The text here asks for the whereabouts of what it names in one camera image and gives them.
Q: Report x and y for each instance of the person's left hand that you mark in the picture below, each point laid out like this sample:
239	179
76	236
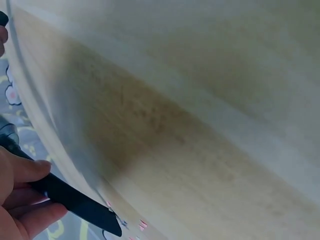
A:
17	215

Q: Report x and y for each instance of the person's left fingers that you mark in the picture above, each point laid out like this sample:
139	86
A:
27	170

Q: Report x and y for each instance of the wooden cutting board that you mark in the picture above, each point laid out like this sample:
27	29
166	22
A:
180	120

